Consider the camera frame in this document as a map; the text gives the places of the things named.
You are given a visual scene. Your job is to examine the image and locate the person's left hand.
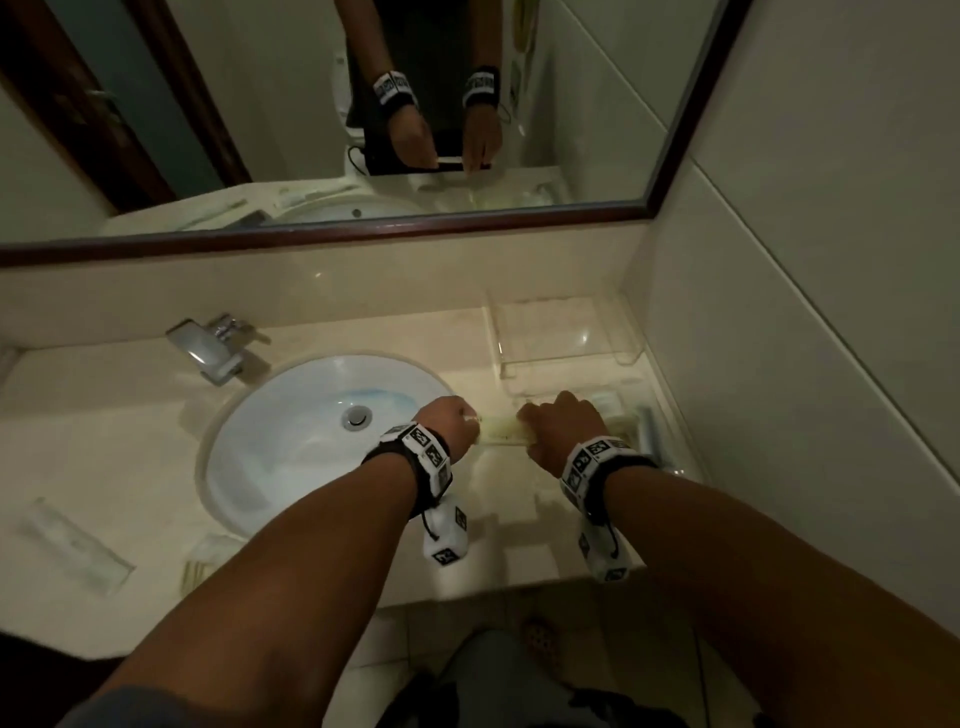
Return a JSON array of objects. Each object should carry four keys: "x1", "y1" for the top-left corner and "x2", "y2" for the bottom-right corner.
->
[{"x1": 410, "y1": 395, "x2": 481, "y2": 466}]

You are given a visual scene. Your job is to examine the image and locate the person's right hand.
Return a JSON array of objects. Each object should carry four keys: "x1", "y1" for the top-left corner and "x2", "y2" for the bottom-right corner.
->
[{"x1": 515, "y1": 389, "x2": 610, "y2": 470}]

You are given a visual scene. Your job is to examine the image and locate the long cream toothbrush packet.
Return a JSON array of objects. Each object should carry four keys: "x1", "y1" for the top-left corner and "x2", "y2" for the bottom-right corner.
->
[{"x1": 464, "y1": 410, "x2": 541, "y2": 445}]

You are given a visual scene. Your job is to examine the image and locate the clear acrylic amenity tray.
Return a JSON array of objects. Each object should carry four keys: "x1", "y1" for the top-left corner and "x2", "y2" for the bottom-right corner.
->
[{"x1": 498, "y1": 374, "x2": 680, "y2": 481}]

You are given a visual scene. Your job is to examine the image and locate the person's left forearm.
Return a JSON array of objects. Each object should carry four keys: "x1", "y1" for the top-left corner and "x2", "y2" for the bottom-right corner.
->
[{"x1": 86, "y1": 453, "x2": 418, "y2": 728}]

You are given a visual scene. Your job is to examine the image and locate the person's right forearm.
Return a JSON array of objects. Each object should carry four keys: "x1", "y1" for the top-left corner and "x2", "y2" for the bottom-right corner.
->
[{"x1": 603, "y1": 468, "x2": 960, "y2": 728}]

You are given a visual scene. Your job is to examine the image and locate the white sink basin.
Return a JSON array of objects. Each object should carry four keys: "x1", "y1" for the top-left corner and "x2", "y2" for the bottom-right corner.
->
[{"x1": 196, "y1": 352, "x2": 459, "y2": 541}]

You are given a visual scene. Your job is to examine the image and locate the white perforated slipper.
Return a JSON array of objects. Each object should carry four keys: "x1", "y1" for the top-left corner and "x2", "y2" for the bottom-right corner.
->
[{"x1": 521, "y1": 616, "x2": 560, "y2": 665}]

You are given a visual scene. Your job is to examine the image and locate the chrome faucet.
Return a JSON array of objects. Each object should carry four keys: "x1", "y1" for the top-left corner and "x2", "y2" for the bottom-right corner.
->
[{"x1": 166, "y1": 313, "x2": 256, "y2": 388}]

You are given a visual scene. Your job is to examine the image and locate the dark trousers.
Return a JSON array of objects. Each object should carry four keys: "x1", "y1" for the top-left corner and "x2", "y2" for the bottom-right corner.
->
[{"x1": 397, "y1": 629, "x2": 676, "y2": 728}]

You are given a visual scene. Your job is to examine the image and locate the wooden framed mirror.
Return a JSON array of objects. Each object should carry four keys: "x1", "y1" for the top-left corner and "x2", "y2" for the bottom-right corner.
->
[{"x1": 0, "y1": 0, "x2": 755, "y2": 269}]

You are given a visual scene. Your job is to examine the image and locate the grey shirt sleeve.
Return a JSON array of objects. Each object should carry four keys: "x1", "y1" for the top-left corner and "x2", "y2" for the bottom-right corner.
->
[{"x1": 56, "y1": 686, "x2": 219, "y2": 728}]

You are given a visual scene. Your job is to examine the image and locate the dark wooden door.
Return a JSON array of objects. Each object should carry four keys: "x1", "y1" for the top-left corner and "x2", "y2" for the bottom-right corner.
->
[{"x1": 0, "y1": 633, "x2": 114, "y2": 728}]

